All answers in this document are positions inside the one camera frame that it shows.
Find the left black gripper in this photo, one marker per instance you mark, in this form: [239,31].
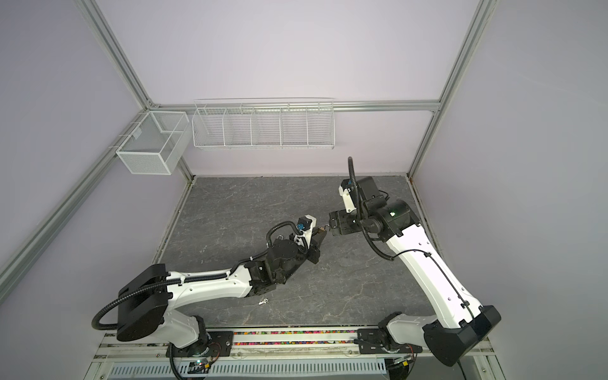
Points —
[314,249]

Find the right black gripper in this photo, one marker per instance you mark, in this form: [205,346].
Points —
[340,221]

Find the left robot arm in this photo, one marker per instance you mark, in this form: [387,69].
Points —
[149,305]

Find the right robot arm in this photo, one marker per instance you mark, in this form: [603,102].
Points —
[394,232]

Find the white mesh box basket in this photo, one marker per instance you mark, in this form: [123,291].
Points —
[157,143]

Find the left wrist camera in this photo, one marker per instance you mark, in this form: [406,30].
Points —
[305,227]

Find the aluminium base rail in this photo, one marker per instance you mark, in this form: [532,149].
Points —
[326,342]

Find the white wire shelf basket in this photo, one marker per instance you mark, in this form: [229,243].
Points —
[292,123]

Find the white vented cable duct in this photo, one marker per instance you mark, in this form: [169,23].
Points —
[249,369]

